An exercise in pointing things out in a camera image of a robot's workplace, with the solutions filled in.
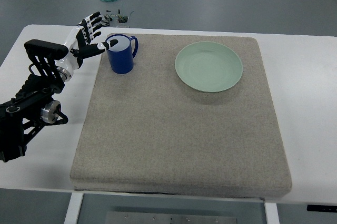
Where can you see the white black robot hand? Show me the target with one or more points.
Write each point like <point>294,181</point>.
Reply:
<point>80,45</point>

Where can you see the blue cup white inside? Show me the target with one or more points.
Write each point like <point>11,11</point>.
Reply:
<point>122,54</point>

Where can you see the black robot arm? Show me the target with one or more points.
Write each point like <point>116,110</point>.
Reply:
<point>33,107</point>

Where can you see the light green plate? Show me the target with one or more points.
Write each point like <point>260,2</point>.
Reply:
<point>209,67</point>

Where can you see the black table control panel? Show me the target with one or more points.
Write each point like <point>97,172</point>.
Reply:
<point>322,208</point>

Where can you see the grey metal base plate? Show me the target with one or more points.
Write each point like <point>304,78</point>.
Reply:
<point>163,218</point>

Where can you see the white table frame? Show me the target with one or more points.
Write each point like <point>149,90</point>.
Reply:
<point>74,206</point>

